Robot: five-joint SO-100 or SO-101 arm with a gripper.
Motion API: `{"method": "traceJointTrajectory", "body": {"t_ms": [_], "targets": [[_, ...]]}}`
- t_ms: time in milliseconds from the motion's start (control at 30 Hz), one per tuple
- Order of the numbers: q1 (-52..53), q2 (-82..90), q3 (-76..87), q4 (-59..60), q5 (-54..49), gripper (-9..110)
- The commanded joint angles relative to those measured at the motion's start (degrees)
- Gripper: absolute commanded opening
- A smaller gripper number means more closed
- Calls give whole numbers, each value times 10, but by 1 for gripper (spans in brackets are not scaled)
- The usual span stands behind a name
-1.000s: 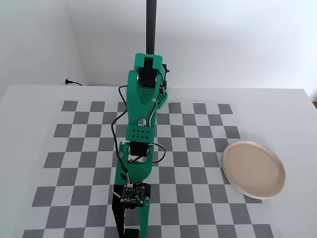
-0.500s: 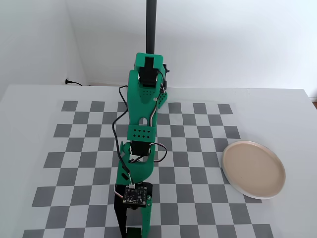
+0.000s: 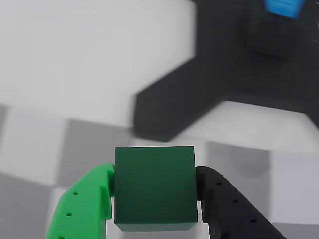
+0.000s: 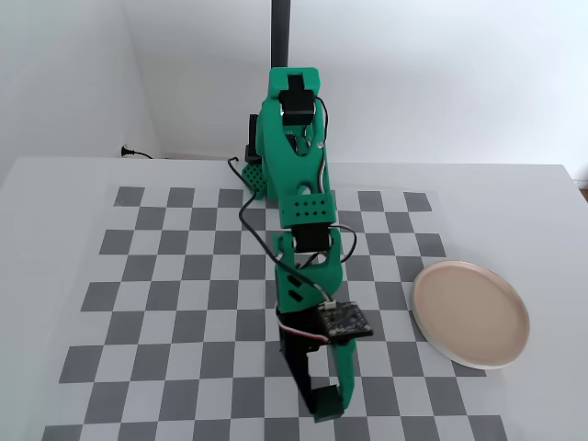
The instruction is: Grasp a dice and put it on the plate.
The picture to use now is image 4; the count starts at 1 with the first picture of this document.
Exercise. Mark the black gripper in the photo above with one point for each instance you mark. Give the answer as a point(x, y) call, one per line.
point(341, 367)

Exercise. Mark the green dice cube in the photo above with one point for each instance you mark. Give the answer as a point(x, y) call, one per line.
point(327, 404)

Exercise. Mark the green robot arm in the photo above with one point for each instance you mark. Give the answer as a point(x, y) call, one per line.
point(285, 161)

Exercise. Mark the beige round plate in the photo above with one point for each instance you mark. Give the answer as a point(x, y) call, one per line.
point(471, 314)

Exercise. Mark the grey white checkerboard mat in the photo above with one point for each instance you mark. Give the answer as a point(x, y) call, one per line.
point(206, 298)

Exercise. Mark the black vertical pole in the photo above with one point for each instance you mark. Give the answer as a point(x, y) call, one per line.
point(281, 32)

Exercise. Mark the black wrist camera board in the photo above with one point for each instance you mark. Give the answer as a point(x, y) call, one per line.
point(344, 321)

